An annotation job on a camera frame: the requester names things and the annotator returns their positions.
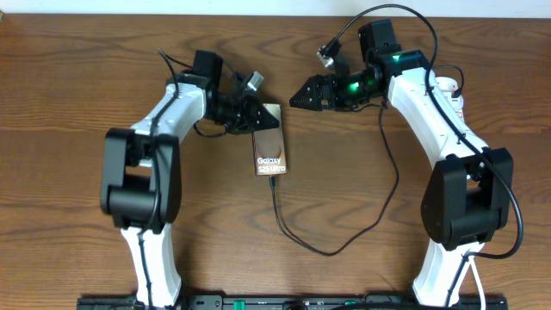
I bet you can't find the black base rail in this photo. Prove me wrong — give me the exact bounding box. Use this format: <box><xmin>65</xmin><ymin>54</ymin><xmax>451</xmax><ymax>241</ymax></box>
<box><xmin>77</xmin><ymin>293</ymin><xmax>508</xmax><ymax>310</ymax></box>

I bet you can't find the white power strip cord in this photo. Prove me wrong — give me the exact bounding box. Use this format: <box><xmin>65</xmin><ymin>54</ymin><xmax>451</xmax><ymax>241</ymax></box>
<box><xmin>468</xmin><ymin>256</ymin><xmax>486</xmax><ymax>310</ymax></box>

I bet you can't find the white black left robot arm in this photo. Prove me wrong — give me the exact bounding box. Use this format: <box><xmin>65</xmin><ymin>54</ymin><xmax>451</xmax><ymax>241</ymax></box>
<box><xmin>100</xmin><ymin>50</ymin><xmax>281</xmax><ymax>309</ymax></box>

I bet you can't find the black USB charging cable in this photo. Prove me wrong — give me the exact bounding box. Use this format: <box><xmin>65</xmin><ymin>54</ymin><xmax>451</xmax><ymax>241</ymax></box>
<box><xmin>269</xmin><ymin>65</ymin><xmax>465</xmax><ymax>257</ymax></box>

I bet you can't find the white power strip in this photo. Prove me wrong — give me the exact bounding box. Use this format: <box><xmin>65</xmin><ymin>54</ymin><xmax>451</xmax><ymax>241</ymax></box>
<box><xmin>435</xmin><ymin>77</ymin><xmax>468</xmax><ymax>133</ymax></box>

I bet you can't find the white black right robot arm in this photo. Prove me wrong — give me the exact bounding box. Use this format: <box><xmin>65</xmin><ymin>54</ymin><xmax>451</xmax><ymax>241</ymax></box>
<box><xmin>289</xmin><ymin>20</ymin><xmax>519</xmax><ymax>307</ymax></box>

